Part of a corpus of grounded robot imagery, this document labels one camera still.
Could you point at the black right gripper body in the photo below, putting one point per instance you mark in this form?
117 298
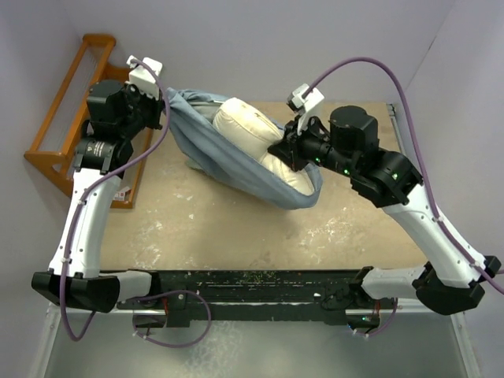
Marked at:
311 146

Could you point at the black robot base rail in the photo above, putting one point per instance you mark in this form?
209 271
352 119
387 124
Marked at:
328 296

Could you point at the aluminium table edge rail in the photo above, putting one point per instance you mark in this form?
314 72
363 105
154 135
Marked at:
393 117

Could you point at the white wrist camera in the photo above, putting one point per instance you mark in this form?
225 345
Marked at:
305 104
140 77

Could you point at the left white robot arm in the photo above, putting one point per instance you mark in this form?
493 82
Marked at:
118 112

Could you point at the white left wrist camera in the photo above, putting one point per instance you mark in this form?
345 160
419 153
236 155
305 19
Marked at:
140 77

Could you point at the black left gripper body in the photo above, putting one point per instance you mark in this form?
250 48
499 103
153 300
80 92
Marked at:
143 112

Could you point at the green grey patchwork pillowcase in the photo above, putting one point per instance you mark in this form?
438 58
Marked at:
191 124

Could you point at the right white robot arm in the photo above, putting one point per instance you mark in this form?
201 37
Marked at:
451 280

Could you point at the orange wooden rack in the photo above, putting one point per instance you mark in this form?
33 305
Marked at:
51 151

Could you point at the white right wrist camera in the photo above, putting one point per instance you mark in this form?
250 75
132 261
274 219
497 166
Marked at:
305 104

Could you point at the cream pillow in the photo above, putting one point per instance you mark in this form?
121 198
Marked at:
252 132

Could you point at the red white small box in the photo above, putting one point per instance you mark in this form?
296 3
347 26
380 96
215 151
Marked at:
121 197

